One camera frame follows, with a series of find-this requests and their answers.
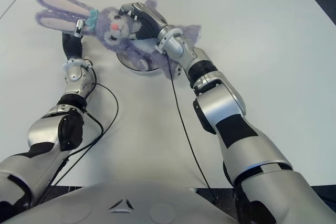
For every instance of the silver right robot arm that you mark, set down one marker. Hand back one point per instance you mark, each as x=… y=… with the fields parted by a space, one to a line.
x=225 y=106

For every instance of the white plate with black rim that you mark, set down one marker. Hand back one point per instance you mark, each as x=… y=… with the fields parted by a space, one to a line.
x=124 y=60

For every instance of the grey robot torso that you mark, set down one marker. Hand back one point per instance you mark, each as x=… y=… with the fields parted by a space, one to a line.
x=131 y=208

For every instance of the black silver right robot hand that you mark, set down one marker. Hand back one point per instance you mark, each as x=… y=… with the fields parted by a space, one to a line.
x=151 y=23

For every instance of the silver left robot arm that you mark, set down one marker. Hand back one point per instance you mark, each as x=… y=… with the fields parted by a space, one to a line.
x=50 y=129

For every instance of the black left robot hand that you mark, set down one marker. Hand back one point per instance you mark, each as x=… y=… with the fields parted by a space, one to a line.
x=72 y=47

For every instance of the purple plush bunny doll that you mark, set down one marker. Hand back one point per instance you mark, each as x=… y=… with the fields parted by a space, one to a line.
x=115 y=32

